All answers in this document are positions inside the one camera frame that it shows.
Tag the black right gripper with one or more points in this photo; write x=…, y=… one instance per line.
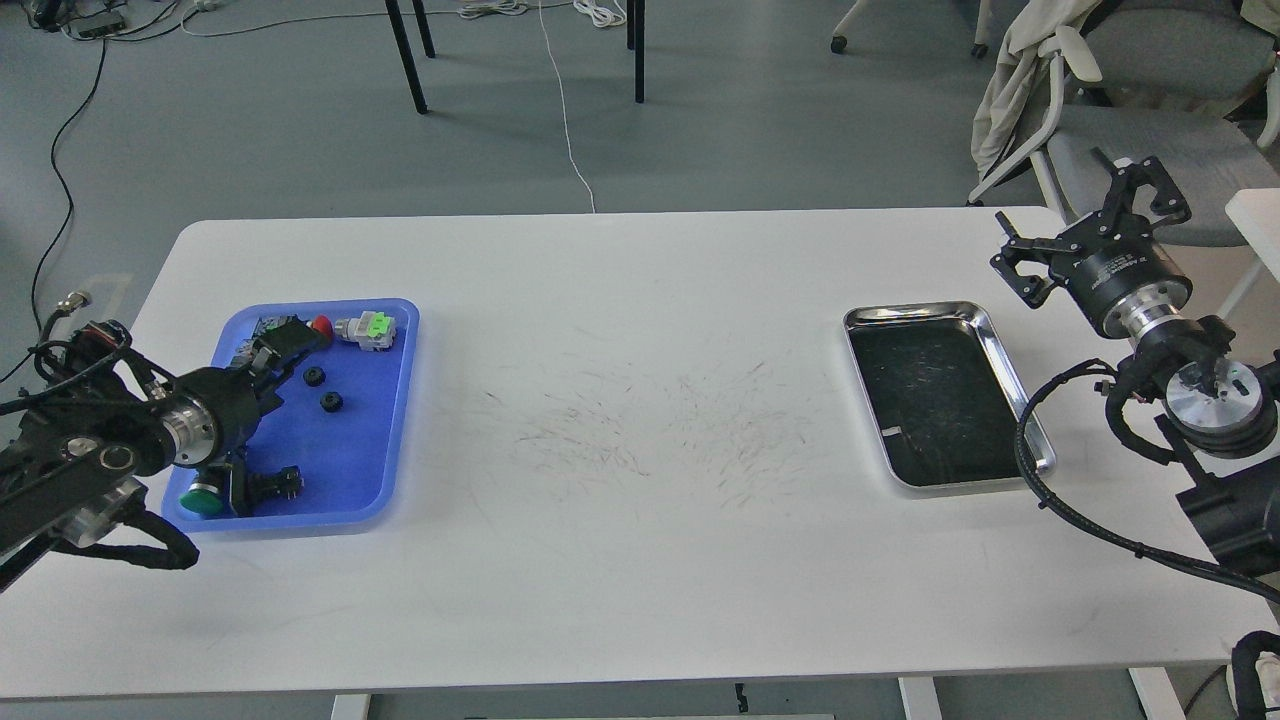
x=1125, y=275

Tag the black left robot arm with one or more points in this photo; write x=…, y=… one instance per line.
x=74, y=479

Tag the blue plastic tray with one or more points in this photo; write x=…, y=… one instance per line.
x=348, y=459

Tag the grey green switch module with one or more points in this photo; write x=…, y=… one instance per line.
x=371, y=331

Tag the grey office chair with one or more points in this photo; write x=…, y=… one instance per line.
x=1193, y=83

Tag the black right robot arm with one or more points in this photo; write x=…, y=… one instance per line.
x=1179, y=398

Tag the green push button switch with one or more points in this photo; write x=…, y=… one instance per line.
x=203, y=501

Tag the red push button switch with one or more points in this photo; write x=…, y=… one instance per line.
x=320, y=324

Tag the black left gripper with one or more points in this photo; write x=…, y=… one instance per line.
x=213, y=411

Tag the beige jacket on chair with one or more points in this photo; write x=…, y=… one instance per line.
x=1016, y=67

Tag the metal tray with black mat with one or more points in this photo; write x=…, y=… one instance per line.
x=942, y=393

